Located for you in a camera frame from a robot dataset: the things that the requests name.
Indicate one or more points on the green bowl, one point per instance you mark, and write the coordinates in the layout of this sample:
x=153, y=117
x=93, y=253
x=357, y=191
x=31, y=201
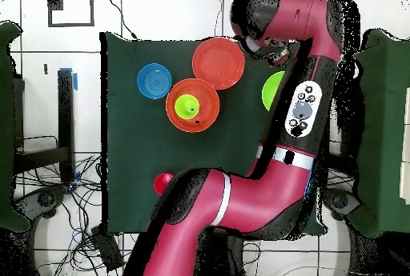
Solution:
x=272, y=92

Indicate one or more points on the orange bowl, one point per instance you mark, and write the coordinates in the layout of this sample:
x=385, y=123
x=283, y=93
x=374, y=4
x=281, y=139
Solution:
x=219, y=61
x=205, y=96

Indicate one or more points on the small blue bowl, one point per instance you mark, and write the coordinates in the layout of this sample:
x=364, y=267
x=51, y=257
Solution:
x=153, y=80

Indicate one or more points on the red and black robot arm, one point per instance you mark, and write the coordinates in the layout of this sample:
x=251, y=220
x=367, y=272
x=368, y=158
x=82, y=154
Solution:
x=272, y=192

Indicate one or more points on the green cloth side table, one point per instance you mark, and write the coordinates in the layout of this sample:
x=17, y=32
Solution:
x=384, y=128
x=6, y=128

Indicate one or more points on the dark green tablecloth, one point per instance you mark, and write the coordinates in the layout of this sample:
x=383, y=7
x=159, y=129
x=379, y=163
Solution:
x=134, y=144

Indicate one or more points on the red cup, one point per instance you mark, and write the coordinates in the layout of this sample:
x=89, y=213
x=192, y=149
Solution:
x=161, y=184

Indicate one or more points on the black power brick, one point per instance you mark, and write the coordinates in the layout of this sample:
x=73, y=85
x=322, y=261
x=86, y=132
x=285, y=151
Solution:
x=109, y=250

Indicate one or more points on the black metal frame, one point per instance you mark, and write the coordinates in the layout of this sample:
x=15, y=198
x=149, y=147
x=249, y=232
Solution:
x=65, y=112

